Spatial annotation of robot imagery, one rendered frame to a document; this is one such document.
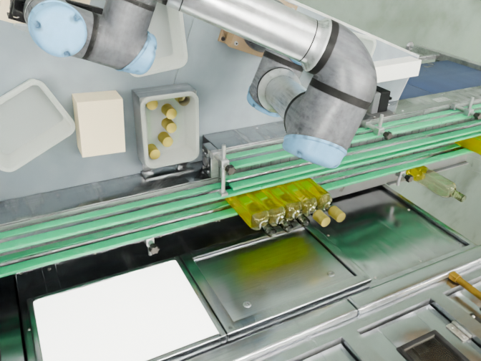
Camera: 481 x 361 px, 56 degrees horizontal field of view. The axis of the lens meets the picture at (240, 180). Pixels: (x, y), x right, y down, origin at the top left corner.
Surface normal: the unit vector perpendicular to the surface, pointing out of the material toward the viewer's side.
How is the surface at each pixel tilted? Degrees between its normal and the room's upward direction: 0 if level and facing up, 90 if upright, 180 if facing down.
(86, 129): 0
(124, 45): 5
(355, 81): 26
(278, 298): 90
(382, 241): 91
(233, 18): 33
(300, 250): 90
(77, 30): 1
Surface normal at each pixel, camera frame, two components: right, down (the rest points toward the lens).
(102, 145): 0.46, 0.46
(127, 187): 0.04, -0.87
